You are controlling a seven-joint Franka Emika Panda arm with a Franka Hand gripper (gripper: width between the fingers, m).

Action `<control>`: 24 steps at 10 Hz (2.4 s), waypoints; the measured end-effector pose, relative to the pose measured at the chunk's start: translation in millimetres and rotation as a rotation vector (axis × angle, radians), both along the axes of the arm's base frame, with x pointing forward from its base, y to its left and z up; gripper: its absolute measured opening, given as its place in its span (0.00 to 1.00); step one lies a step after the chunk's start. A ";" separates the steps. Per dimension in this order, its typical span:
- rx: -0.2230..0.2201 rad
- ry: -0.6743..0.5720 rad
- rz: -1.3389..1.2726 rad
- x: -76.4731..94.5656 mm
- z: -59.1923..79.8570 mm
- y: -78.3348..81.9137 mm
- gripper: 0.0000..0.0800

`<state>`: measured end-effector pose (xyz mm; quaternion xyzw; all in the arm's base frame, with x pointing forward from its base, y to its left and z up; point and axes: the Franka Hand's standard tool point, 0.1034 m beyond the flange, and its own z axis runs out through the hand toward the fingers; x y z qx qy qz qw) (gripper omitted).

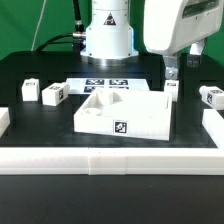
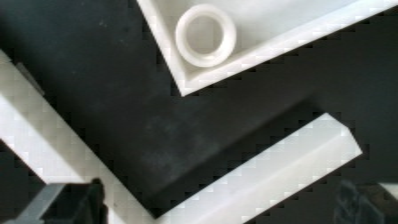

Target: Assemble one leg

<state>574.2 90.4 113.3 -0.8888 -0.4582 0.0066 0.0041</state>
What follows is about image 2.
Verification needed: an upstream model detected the white U-shaped obstacle fence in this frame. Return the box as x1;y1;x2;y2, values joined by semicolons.
0;51;360;224

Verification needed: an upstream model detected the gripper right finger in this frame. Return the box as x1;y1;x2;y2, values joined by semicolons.
335;181;398;224

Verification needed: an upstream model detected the white square tabletop tray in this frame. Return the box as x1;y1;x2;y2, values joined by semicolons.
136;0;398;94

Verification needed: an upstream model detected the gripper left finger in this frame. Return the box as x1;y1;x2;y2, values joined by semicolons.
10;179;108;224

